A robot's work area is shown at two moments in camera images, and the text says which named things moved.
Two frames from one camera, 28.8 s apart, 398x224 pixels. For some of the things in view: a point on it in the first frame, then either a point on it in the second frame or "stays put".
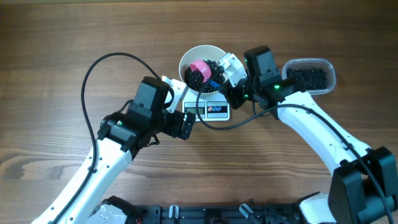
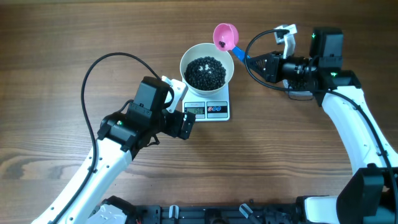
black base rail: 256,213 stays put
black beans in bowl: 195,80 stays put
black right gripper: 229,90 to 272,71
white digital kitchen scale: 213,108 stays put
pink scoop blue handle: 204,69 to 226,37
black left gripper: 175,130 stays put
